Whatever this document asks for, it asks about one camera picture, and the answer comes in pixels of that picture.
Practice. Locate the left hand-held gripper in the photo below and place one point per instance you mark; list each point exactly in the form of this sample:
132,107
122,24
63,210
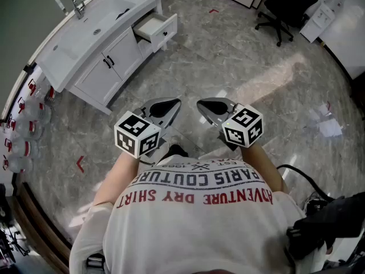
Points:
134,136

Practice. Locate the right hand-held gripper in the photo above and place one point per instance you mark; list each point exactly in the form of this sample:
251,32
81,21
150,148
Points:
242,127

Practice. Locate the person's left forearm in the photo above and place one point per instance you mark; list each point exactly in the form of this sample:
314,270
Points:
119,175

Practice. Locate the person's right forearm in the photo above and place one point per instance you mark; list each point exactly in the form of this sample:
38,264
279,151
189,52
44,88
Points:
262,164

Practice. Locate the white lower cabinet drawer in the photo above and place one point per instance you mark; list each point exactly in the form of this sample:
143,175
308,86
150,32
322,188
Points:
144,50

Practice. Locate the person's left shoe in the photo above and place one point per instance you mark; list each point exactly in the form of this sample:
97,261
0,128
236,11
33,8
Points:
176,140

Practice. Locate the black trousers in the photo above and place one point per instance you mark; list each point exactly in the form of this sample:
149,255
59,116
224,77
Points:
176,151

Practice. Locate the white cabinet door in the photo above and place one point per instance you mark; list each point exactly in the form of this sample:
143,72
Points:
125,53
97,80

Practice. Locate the round sink drain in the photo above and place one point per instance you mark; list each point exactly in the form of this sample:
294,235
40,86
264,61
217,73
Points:
97,31

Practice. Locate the dark cloth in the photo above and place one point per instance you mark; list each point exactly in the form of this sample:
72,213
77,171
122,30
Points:
122,12

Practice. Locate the white vanity cabinet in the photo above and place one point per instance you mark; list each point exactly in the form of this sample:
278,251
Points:
85,34

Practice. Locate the black office chair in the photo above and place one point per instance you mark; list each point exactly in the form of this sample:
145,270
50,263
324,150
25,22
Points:
285,4

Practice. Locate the white printed shirt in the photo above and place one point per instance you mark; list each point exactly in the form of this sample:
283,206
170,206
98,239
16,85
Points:
185,233

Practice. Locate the chrome faucet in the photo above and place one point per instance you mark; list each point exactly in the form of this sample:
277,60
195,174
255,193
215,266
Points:
77,10

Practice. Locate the row of clear water jugs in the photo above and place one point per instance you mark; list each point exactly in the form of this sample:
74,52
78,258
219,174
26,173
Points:
28,127

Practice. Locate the white table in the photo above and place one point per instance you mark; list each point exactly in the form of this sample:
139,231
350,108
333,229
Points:
350,53

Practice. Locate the black waist bag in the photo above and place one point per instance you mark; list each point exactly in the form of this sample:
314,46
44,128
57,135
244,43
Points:
328,224

